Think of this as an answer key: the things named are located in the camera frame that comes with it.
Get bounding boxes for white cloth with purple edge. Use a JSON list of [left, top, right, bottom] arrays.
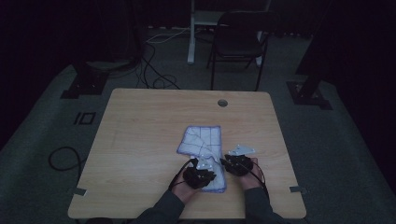
[[176, 125, 228, 193]]

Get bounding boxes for black stand with square base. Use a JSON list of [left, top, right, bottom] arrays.
[[60, 60, 110, 101], [285, 0, 333, 111]]

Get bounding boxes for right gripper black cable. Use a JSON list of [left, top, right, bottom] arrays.
[[242, 160, 270, 195]]

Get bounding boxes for black looped floor cable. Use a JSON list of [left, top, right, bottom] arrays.
[[48, 146, 84, 173]]

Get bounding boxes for round grey stand base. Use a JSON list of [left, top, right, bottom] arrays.
[[84, 58, 138, 72]]

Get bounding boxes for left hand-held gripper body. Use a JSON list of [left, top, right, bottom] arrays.
[[182, 157, 218, 190]]

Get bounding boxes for black tangled floor cables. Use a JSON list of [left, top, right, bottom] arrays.
[[135, 41, 182, 91]]

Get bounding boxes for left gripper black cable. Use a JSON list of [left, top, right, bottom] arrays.
[[168, 159, 194, 191]]

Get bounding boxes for person's right hand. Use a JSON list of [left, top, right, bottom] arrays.
[[238, 157, 265, 191]]

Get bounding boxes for white floor cable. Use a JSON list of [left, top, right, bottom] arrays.
[[145, 27, 191, 45]]

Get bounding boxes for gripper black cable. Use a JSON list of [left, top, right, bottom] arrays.
[[242, 160, 270, 195], [168, 159, 194, 191]]

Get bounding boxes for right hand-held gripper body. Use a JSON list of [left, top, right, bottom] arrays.
[[223, 144, 257, 177]]

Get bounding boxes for black folding chair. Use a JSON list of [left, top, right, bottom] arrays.
[[205, 9, 273, 91]]

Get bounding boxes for person's left hand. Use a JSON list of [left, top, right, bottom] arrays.
[[172, 172, 200, 205]]

